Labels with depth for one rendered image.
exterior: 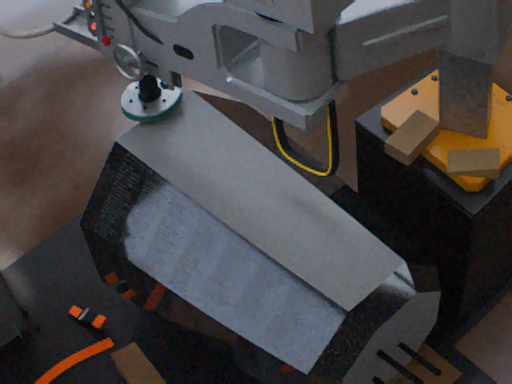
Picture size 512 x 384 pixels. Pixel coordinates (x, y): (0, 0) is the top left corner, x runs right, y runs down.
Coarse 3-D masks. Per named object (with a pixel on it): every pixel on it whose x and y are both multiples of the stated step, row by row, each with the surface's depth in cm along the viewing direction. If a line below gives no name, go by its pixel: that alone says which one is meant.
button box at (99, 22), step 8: (88, 0) 274; (96, 0) 272; (88, 8) 278; (96, 8) 274; (88, 16) 281; (96, 16) 278; (88, 24) 284; (96, 24) 281; (104, 24) 281; (96, 32) 284; (104, 32) 283
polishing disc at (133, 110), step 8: (160, 80) 319; (160, 88) 315; (176, 88) 315; (128, 96) 315; (136, 96) 314; (160, 96) 313; (168, 96) 312; (176, 96) 312; (120, 104) 315; (128, 104) 312; (136, 104) 312; (144, 104) 311; (152, 104) 310; (160, 104) 310; (168, 104) 309; (176, 104) 311; (128, 112) 309; (136, 112) 309; (144, 112) 308; (152, 112) 308; (160, 112) 308; (168, 112) 309; (136, 120) 309; (144, 120) 308; (152, 120) 308
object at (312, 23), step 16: (224, 0) 231; (240, 0) 227; (256, 0) 222; (272, 0) 218; (288, 0) 215; (304, 0) 211; (320, 0) 213; (336, 0) 219; (352, 0) 225; (272, 16) 223; (288, 16) 219; (304, 16) 215; (320, 16) 216; (336, 16) 222
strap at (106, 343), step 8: (96, 344) 347; (104, 344) 347; (112, 344) 347; (80, 352) 345; (88, 352) 345; (96, 352) 344; (64, 360) 342; (72, 360) 342; (80, 360) 342; (56, 368) 339; (64, 368) 339; (48, 376) 336; (56, 376) 337
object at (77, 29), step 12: (84, 12) 318; (60, 24) 313; (72, 24) 319; (84, 24) 317; (72, 36) 312; (84, 36) 306; (96, 36) 311; (96, 48) 305; (156, 72) 290; (180, 84) 286
